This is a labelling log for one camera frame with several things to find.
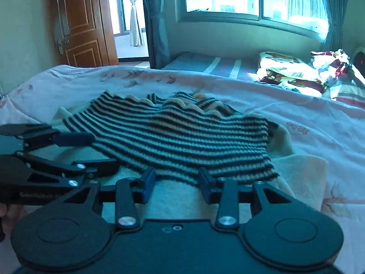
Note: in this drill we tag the dark teal curtain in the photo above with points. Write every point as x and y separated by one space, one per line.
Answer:
155 20
336 8

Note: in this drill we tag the white doorway curtain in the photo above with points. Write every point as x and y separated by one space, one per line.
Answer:
135 14

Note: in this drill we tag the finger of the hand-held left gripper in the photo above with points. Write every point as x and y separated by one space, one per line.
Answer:
74 139
94 166

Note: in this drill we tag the cream knit sweater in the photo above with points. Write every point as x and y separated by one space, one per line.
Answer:
176 139

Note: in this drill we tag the bed with floral sheet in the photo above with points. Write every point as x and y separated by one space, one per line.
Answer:
313 114

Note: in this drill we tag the person's left hand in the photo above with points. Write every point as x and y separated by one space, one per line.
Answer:
12 215

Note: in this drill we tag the striped mattress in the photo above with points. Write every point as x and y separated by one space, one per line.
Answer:
211 64

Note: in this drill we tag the white-framed window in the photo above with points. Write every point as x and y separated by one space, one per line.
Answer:
245 0

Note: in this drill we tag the floral folded quilt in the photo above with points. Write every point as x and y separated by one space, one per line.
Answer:
288 71

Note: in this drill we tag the crumpled clothes pile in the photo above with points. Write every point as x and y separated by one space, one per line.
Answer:
333 64

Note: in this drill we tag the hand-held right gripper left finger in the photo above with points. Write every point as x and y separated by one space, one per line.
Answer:
148 185

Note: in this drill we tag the red heart-shaped headboard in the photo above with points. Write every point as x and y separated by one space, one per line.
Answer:
360 61

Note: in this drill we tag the brown wooden door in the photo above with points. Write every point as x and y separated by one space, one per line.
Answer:
79 22

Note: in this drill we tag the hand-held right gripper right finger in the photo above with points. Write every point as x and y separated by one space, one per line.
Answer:
206 185

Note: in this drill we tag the striped pillow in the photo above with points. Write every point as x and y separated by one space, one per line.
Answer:
350 94

